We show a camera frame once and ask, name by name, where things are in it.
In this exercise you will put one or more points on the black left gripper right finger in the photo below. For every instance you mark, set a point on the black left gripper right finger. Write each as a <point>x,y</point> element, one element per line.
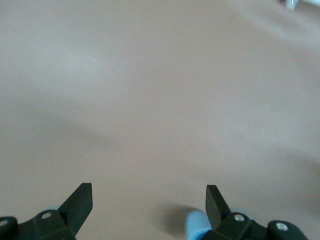
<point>232,227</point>

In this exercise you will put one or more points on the brown table mat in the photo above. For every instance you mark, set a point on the brown table mat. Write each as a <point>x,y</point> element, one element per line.
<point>160,100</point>

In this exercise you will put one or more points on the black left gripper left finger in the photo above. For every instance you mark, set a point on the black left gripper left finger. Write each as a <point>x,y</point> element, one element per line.
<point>50,225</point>

